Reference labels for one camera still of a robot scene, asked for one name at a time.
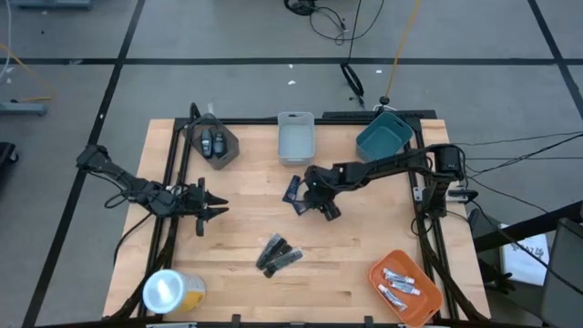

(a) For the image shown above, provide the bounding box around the long black floor cable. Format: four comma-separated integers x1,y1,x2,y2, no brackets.
308,0,386,67

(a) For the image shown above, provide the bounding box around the black floor object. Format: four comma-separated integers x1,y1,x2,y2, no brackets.
0,142,19,179

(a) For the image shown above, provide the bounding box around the small black stand foot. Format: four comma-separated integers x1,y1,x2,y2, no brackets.
373,94,397,113

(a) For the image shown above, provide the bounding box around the smoky transparent grey bin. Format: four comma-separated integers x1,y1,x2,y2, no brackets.
184,112,240,171

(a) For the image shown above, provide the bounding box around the black strap loop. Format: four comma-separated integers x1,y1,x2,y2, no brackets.
340,62,365,109

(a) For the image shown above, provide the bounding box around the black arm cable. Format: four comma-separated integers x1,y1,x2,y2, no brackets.
104,190,155,268

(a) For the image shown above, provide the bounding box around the white toothpaste tube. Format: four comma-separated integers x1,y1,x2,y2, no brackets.
376,283,408,313
381,267,416,285
387,279,421,296

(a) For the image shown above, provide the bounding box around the grey-blue stand base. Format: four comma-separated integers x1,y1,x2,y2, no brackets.
11,0,92,11
0,101,48,118

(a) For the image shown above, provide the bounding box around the white yellow wipes canister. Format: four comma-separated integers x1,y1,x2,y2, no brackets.
141,269,208,315

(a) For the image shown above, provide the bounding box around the teal plastic bin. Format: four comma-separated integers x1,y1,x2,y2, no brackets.
354,111,414,164

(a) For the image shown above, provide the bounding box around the orange floor cable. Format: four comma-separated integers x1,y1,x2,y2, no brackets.
384,0,423,99

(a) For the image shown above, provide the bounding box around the grey cabinet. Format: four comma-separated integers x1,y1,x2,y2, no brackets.
539,217,583,328

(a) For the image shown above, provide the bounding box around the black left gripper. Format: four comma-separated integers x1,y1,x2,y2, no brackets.
181,177,230,223

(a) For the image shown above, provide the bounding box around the light grey plastic bin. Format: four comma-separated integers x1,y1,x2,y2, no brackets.
276,111,316,166

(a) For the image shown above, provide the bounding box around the black slanted beam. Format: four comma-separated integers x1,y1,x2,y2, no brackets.
473,200,583,252

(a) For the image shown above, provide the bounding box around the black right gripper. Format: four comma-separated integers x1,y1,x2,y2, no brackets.
300,164,341,215

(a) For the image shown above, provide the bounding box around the small black white camera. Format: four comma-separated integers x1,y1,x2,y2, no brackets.
445,187,479,204

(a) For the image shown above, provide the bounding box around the coiled black floor cable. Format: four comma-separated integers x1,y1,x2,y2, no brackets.
283,0,320,17

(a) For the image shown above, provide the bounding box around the white floor cable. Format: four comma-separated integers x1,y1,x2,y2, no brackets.
0,0,15,86

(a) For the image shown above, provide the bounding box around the yellow floor cable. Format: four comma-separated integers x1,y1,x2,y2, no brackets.
0,43,54,104

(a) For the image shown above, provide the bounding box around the blue packets pair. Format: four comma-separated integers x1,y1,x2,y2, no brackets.
281,175,302,204

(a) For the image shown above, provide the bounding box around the white printed paper box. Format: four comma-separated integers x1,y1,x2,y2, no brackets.
499,222,551,287

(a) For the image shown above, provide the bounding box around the orange plastic bin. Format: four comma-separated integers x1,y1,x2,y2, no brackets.
367,249,444,328

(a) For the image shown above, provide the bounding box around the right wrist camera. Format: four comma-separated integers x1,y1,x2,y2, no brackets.
321,202,343,223

